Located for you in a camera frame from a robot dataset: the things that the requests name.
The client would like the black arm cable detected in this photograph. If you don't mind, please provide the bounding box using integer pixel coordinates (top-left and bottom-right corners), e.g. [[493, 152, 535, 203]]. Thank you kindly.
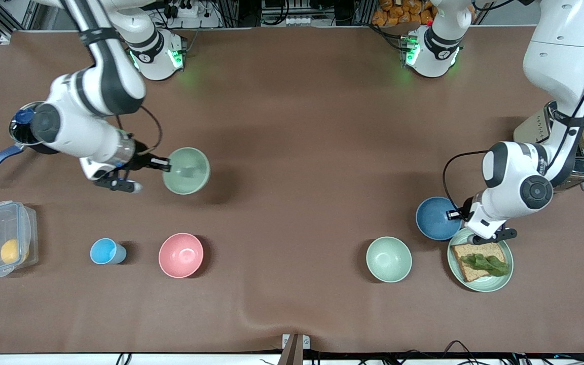
[[115, 105, 163, 156], [443, 0, 584, 216]]

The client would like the light green bowl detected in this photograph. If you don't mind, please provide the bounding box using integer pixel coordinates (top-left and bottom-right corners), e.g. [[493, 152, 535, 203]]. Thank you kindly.
[[366, 236, 413, 283], [162, 147, 211, 196]]

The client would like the pink bowl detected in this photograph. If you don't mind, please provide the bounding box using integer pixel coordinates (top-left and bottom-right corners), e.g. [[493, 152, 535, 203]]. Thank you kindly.
[[158, 233, 204, 279]]

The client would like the glass lid blue knob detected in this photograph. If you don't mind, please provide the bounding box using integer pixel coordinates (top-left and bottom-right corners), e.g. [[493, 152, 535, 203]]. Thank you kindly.
[[9, 101, 44, 147]]

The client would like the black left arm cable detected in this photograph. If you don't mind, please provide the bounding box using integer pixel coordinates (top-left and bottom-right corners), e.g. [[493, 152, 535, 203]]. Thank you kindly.
[[443, 0, 584, 216]]

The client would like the bag of orange buns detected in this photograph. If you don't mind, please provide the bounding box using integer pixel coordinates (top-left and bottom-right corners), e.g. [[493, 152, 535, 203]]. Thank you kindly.
[[372, 0, 437, 27]]

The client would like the brown bread slice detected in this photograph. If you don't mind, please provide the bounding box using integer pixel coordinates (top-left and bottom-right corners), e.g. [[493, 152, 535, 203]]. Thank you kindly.
[[450, 241, 509, 283]]

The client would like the light green plate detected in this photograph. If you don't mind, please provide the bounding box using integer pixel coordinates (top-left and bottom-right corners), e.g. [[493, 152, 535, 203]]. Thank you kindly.
[[447, 227, 515, 293]]

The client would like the yellow lemon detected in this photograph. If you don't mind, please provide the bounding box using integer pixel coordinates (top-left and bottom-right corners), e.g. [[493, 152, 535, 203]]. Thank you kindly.
[[1, 239, 30, 265]]

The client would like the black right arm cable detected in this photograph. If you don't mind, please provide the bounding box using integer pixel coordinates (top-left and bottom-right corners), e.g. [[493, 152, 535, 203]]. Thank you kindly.
[[115, 105, 163, 156]]

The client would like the beige chrome toaster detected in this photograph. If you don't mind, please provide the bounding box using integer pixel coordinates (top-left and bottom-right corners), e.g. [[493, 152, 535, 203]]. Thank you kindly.
[[514, 104, 584, 193]]

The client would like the blue bowl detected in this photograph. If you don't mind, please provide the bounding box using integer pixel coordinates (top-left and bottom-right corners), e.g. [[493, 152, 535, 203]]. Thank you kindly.
[[416, 197, 464, 241]]

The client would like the metal table clamp bracket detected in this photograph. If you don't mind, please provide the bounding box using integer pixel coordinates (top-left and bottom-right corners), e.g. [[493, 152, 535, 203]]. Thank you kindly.
[[278, 333, 311, 365]]

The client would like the white electrical box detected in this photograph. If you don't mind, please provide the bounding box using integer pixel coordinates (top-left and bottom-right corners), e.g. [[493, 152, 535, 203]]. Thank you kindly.
[[261, 0, 319, 27]]

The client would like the blue cup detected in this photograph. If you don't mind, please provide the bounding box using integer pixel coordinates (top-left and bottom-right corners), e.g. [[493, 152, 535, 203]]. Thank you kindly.
[[90, 238, 127, 265]]

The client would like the white power strip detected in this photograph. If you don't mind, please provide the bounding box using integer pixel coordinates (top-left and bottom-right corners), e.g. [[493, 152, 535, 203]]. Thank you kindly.
[[163, 0, 199, 18]]

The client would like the green lettuce leaf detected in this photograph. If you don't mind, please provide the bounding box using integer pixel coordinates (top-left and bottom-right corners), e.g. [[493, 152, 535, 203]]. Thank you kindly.
[[460, 253, 509, 277]]

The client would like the brown table cloth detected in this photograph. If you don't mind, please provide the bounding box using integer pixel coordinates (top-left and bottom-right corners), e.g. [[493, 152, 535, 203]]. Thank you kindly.
[[0, 26, 584, 354]]

